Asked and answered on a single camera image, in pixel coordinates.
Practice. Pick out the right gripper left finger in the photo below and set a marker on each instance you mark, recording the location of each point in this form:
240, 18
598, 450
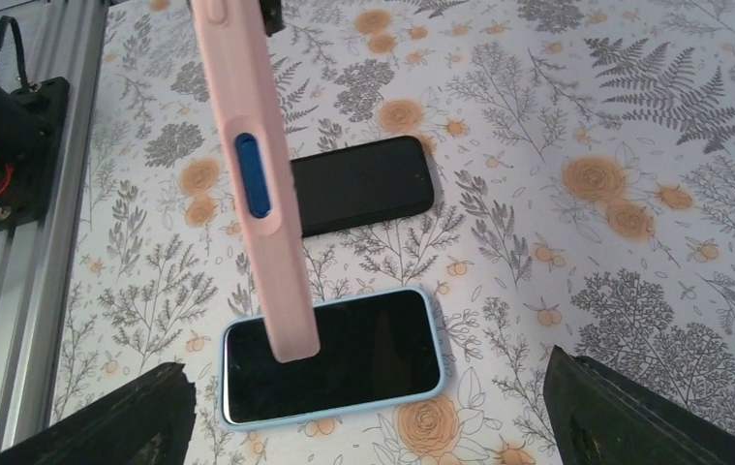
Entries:
147, 421

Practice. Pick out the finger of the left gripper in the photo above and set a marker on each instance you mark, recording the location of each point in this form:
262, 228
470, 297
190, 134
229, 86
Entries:
272, 16

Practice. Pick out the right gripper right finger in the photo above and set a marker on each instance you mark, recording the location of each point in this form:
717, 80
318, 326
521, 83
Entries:
599, 416

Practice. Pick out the phone in black case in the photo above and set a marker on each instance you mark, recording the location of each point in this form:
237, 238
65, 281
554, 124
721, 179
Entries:
362, 185

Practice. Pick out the phone in light-blue case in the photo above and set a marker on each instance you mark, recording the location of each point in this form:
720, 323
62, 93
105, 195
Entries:
377, 350

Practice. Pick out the floral patterned mat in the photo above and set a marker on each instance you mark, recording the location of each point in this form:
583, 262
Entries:
585, 155

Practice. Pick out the aluminium rail frame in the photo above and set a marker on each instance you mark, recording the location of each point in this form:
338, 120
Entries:
35, 259

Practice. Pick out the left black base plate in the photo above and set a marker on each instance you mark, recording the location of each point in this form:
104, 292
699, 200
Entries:
32, 122

